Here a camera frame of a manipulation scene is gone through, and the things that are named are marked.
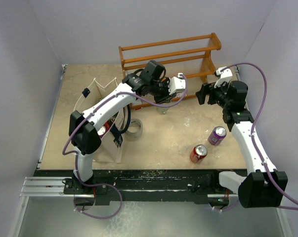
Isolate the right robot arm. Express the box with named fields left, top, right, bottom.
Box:
left=196, top=81, right=288, bottom=208

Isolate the red cola can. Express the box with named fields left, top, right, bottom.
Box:
left=104, top=121, right=110, bottom=128
left=190, top=144, right=208, bottom=163

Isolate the purple soda can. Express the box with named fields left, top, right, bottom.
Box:
left=208, top=126, right=227, bottom=146

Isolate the clear tape roll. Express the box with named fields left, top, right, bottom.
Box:
left=126, top=118, right=143, bottom=138

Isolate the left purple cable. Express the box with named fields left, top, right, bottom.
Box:
left=62, top=73, right=188, bottom=186

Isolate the purple Fanta can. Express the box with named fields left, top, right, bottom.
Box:
left=97, top=126, right=107, bottom=137

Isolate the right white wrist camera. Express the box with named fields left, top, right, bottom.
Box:
left=214, top=67, right=233, bottom=88

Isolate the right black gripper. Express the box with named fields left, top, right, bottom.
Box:
left=196, top=79, right=231, bottom=109

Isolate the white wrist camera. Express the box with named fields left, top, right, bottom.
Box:
left=214, top=67, right=233, bottom=88
left=168, top=73, right=187, bottom=95

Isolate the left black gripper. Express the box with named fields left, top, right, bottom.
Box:
left=149, top=78, right=176, bottom=104

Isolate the green glass bottle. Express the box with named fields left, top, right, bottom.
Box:
left=109, top=112, right=118, bottom=123

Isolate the clear glass bottle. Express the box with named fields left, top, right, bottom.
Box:
left=156, top=103, right=170, bottom=115

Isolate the orange wooden shelf rack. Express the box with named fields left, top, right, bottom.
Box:
left=118, top=32, right=222, bottom=111

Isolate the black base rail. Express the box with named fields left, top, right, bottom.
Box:
left=62, top=169, right=235, bottom=206

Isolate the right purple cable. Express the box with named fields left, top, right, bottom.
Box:
left=220, top=63, right=298, bottom=212

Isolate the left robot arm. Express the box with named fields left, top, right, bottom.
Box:
left=65, top=60, right=176, bottom=194

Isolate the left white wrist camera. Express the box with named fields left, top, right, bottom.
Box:
left=168, top=73, right=187, bottom=95

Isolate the beige canvas tote bag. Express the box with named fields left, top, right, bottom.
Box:
left=74, top=79, right=130, bottom=163

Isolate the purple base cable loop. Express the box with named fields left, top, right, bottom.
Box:
left=73, top=182, right=125, bottom=219

